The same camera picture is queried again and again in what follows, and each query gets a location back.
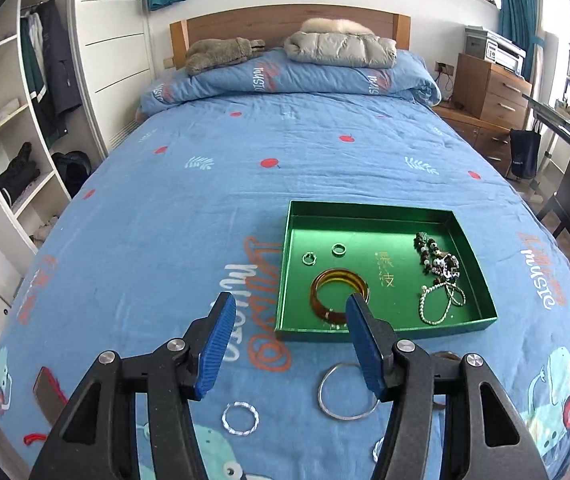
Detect cream fur cushion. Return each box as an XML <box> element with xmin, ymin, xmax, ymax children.
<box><xmin>300</xmin><ymin>18</ymin><xmax>374</xmax><ymax>36</ymax></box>

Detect grey brown plush garment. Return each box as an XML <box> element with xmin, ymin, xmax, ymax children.
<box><xmin>185</xmin><ymin>37</ymin><xmax>266</xmax><ymax>76</ymax></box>

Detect white open wardrobe shelf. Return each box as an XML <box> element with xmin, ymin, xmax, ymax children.
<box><xmin>0</xmin><ymin>0</ymin><xmax>105</xmax><ymax>271</ymax></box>

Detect green jewelry tray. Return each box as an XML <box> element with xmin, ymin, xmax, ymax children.
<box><xmin>275</xmin><ymin>200</ymin><xmax>498</xmax><ymax>342</ymax></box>

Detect wooden headboard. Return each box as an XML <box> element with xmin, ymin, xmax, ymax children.
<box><xmin>164</xmin><ymin>3</ymin><xmax>411</xmax><ymax>70</ymax></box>

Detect blue dinosaur bedspread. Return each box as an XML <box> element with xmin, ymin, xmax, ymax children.
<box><xmin>0</xmin><ymin>93</ymin><xmax>570</xmax><ymax>479</ymax></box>

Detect amber resin bangle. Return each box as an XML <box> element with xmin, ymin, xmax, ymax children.
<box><xmin>309</xmin><ymin>268</ymin><xmax>370</xmax><ymax>326</ymax></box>

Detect small twisted silver hoop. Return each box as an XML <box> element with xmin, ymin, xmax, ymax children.
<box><xmin>221</xmin><ymin>401</ymin><xmax>260</xmax><ymax>437</ymax></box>

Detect pearl silver bead necklace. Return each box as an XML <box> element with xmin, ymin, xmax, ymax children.
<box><xmin>418</xmin><ymin>278</ymin><xmax>467</xmax><ymax>326</ymax></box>

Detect folded blue duvet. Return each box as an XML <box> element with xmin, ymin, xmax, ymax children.
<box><xmin>137</xmin><ymin>49</ymin><xmax>441</xmax><ymax>119</ymax></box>

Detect white grey printer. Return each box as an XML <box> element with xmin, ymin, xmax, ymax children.
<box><xmin>465</xmin><ymin>26</ymin><xmax>526</xmax><ymax>76</ymax></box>

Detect red case smartphone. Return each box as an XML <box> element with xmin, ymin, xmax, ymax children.
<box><xmin>33</xmin><ymin>366</ymin><xmax>68</xmax><ymax>427</ymax></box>

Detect brown bead bracelet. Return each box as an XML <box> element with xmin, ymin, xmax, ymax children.
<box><xmin>413</xmin><ymin>231</ymin><xmax>462</xmax><ymax>283</ymax></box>

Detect plain silver bangle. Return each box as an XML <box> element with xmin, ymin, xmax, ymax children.
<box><xmin>316</xmin><ymin>362</ymin><xmax>379</xmax><ymax>422</ymax></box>

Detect grey puffer jacket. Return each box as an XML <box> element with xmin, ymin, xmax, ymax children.
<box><xmin>284</xmin><ymin>32</ymin><xmax>398</xmax><ymax>70</ymax></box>

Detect dark brown jade bangle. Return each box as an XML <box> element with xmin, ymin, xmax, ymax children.
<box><xmin>431</xmin><ymin>351</ymin><xmax>460</xmax><ymax>411</ymax></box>

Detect teal curtain right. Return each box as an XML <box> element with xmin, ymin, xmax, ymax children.
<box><xmin>498</xmin><ymin>0</ymin><xmax>544</xmax><ymax>80</ymax></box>

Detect wooden drawer chest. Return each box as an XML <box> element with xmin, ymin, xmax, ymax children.
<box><xmin>434</xmin><ymin>53</ymin><xmax>531</xmax><ymax>176</ymax></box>

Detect hanging dark clothes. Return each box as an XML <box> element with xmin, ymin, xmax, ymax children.
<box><xmin>19</xmin><ymin>0</ymin><xmax>82</xmax><ymax>148</ymax></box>

